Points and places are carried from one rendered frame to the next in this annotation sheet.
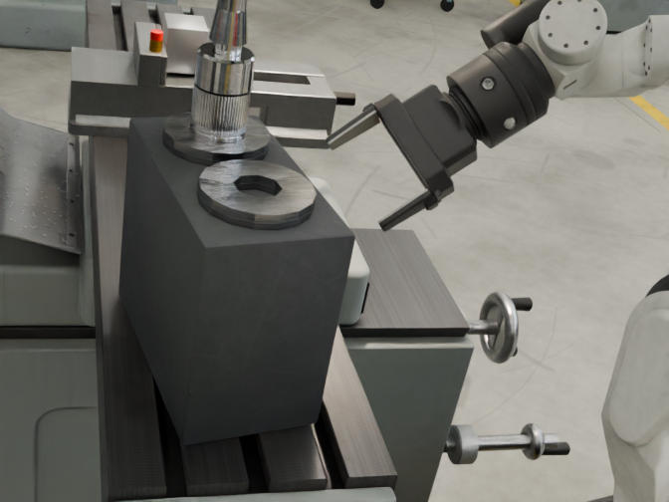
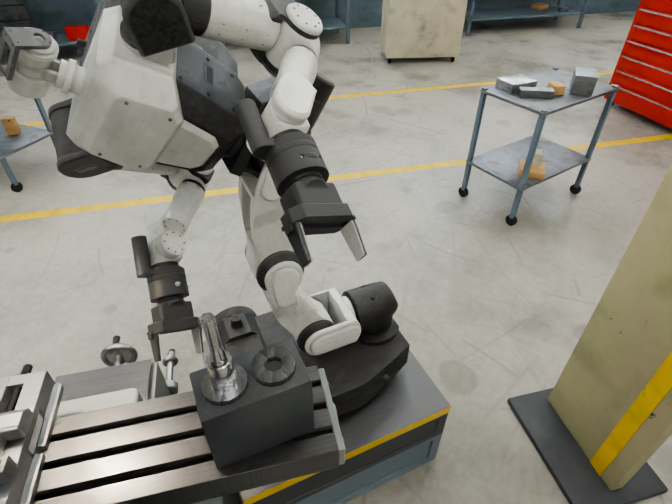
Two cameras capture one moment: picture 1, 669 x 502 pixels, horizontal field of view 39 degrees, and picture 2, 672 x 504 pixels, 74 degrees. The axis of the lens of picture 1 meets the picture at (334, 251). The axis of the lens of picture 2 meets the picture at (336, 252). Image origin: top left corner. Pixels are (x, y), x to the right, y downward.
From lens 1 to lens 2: 0.87 m
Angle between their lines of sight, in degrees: 68
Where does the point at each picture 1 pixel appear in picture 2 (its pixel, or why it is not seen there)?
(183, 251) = (293, 396)
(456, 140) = (187, 307)
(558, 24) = (173, 246)
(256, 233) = (298, 365)
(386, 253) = (79, 390)
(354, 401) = not seen: hidden behind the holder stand
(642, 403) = (288, 294)
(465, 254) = not seen: outside the picture
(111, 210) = (134, 491)
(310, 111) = (46, 387)
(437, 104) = (170, 306)
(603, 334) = (13, 334)
